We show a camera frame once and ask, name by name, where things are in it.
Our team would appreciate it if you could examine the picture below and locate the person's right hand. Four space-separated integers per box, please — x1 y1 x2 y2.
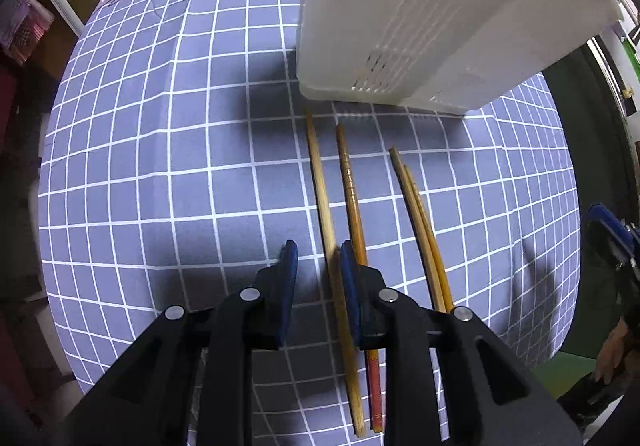
595 319 633 384

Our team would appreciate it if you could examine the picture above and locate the blue checkered tablecloth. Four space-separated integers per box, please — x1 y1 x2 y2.
37 0 581 446

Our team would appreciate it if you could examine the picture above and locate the brown chopstick red end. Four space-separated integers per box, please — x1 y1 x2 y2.
335 123 385 433

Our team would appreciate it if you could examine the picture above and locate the curved brown chopstick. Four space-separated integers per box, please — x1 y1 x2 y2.
404 164 455 312
389 147 447 313

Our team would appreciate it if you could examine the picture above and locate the light bamboo chopstick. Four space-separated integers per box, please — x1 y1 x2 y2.
304 111 368 438

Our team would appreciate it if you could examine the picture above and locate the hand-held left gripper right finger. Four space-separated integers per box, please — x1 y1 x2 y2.
340 240 583 446

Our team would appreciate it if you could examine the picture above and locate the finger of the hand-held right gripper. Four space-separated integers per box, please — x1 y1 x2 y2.
587 203 632 272

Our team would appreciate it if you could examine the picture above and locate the long green base cabinet row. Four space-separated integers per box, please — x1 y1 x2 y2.
542 46 640 357

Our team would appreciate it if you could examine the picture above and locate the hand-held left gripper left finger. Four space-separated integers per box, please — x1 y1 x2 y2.
82 240 301 446

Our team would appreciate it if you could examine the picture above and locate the white plastic utensil holder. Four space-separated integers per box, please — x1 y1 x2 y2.
296 0 625 116

